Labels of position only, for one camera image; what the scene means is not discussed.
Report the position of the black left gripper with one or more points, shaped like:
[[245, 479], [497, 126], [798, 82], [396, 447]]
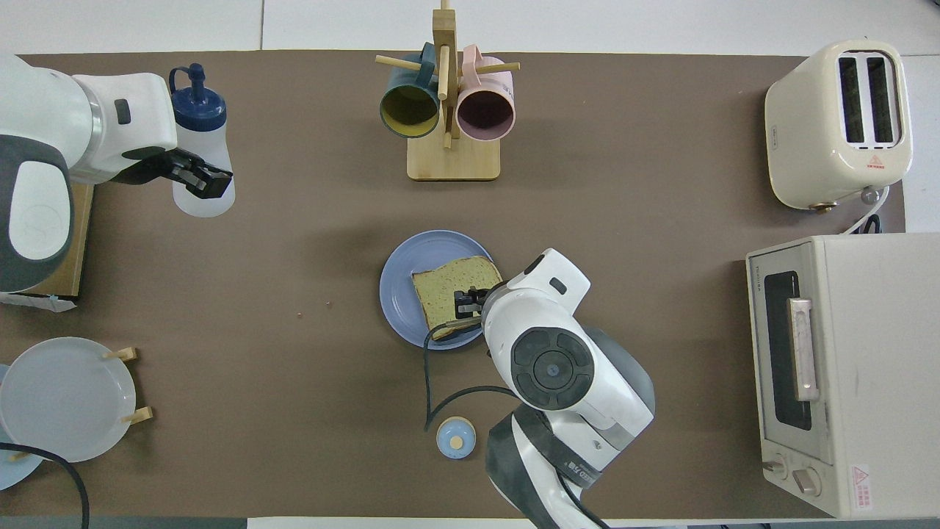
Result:
[[150, 167]]

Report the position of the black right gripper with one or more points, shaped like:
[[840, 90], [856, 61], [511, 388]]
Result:
[[480, 303]]

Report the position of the toasted bread slice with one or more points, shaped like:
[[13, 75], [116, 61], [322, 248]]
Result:
[[455, 286]]

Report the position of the translucent squeeze bottle blue cap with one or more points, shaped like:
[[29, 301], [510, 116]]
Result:
[[198, 110]]

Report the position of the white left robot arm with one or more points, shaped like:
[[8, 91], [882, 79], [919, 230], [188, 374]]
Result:
[[44, 110]]

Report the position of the wooden plate rack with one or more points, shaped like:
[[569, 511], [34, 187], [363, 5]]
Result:
[[125, 354]]

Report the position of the grey round plate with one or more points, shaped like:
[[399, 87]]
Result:
[[66, 400]]

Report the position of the light blue round plate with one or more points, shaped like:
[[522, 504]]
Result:
[[15, 477]]

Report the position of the wooden two-tier shelf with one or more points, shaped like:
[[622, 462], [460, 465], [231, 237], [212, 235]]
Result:
[[82, 235]]

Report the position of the wooden mug tree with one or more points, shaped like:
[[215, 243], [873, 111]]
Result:
[[454, 162]]

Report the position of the pink mug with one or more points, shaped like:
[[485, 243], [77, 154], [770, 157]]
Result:
[[485, 110]]

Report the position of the dark teal mug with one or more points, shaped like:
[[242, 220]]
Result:
[[409, 110]]

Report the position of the brown table mat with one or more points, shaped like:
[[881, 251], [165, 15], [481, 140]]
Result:
[[661, 147]]

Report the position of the cream toaster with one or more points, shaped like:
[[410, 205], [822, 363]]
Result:
[[800, 147]]

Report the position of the white toaster oven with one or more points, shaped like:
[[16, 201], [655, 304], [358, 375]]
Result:
[[881, 404]]

